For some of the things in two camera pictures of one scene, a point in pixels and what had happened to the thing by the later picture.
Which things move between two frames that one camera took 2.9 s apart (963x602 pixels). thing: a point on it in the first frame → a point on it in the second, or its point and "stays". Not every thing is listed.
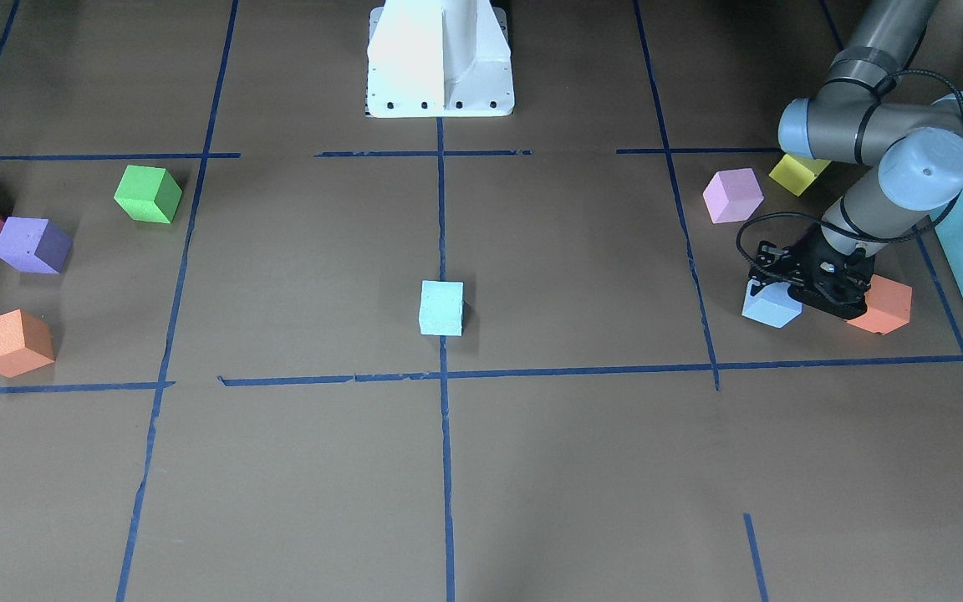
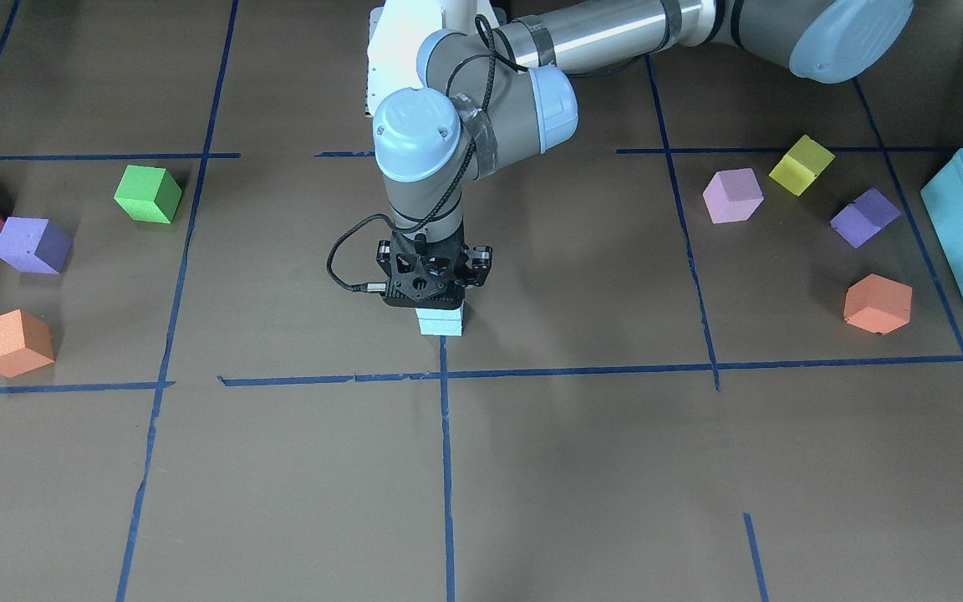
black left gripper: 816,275 → 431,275
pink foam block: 732,196 stays
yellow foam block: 794,173 stays
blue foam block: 441,305 stays
